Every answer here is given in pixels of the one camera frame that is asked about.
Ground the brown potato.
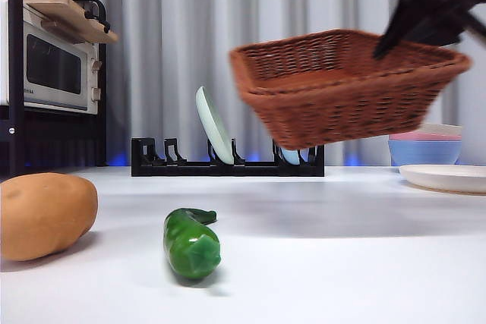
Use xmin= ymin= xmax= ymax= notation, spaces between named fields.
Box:
xmin=0 ymin=171 xmax=99 ymax=263

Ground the black shelf frame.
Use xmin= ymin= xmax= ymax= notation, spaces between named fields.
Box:
xmin=0 ymin=0 xmax=109 ymax=181

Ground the white toaster oven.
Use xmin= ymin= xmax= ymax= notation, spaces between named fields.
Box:
xmin=0 ymin=0 xmax=103 ymax=115

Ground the pink bowl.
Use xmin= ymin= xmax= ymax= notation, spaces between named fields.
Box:
xmin=389 ymin=132 xmax=463 ymax=142

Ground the cream bowl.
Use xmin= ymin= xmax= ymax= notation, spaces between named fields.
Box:
xmin=421 ymin=123 xmax=463 ymax=137

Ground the black dish rack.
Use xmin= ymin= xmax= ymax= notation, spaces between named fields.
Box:
xmin=131 ymin=137 xmax=326 ymax=178

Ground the pale blue plate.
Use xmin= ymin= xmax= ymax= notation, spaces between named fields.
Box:
xmin=279 ymin=145 xmax=301 ymax=165

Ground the white flat plate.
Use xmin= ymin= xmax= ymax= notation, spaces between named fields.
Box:
xmin=398 ymin=164 xmax=486 ymax=195

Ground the blue bowl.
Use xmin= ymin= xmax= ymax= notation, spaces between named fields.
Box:
xmin=387 ymin=139 xmax=463 ymax=166

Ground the black metal handle bracket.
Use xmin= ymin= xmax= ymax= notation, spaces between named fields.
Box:
xmin=68 ymin=0 xmax=112 ymax=35

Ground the grey curtain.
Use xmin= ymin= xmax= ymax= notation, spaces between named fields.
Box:
xmin=0 ymin=0 xmax=486 ymax=168

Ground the green cucumber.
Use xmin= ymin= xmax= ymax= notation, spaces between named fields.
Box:
xmin=163 ymin=207 xmax=222 ymax=280

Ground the brown wicker basket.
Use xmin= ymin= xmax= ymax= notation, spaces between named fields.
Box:
xmin=229 ymin=28 xmax=473 ymax=149

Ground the pale green plate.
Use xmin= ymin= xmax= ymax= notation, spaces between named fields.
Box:
xmin=195 ymin=86 xmax=235 ymax=165

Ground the wooden cutting board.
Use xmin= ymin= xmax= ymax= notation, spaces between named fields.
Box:
xmin=24 ymin=0 xmax=119 ymax=45

